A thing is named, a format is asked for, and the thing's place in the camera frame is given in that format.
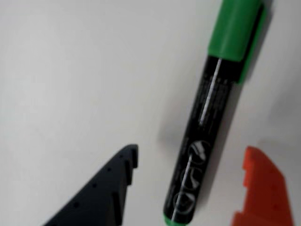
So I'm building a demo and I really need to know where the green black marker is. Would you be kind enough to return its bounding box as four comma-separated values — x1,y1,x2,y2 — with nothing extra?
162,0,271,226

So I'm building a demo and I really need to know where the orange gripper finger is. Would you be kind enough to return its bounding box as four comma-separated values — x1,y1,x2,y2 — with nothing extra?
231,145,296,226

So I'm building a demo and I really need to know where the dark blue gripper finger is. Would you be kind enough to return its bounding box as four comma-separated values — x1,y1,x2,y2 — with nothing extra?
43,144,140,226

